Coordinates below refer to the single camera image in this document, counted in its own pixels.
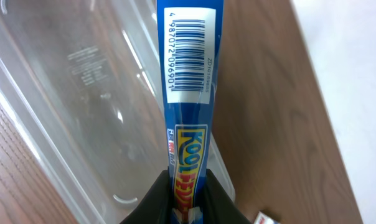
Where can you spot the white blue Panadol box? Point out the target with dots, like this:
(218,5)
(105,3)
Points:
(264,219)

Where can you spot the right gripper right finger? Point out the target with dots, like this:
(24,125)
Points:
(218,207)

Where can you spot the clear plastic container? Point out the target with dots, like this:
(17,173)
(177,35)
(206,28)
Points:
(82,80)

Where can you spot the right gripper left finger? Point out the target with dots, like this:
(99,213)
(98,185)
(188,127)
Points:
(156,206)

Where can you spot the blue Kool Fever box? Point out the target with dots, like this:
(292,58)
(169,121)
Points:
(189,34)

